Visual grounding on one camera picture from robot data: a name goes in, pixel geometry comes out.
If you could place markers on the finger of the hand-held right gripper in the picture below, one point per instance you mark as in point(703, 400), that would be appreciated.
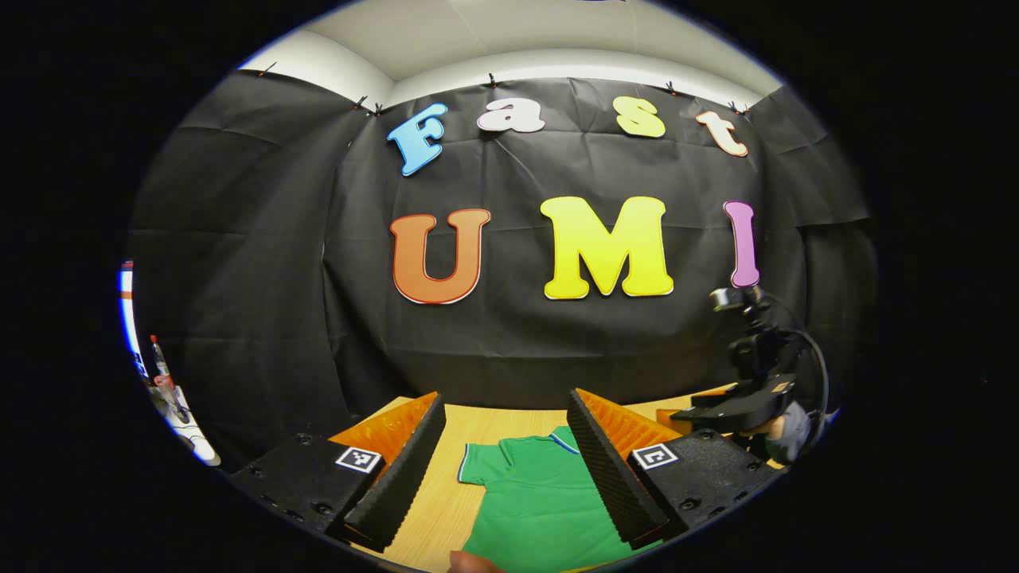
point(740, 406)

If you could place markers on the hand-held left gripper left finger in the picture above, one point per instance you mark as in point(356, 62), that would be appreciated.
point(406, 477)

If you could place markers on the black backdrop cloth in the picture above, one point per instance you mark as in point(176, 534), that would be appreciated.
point(493, 350)

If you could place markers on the clear bottle with red cap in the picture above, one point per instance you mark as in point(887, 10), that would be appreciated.
point(162, 366)

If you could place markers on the white table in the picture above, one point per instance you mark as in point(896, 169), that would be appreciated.
point(195, 446)

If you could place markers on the green T-shirt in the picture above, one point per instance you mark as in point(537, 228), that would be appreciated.
point(541, 509)

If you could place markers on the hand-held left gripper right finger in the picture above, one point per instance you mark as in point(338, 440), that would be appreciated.
point(605, 477)

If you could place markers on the white board with red stripe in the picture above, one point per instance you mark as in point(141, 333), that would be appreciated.
point(125, 310)

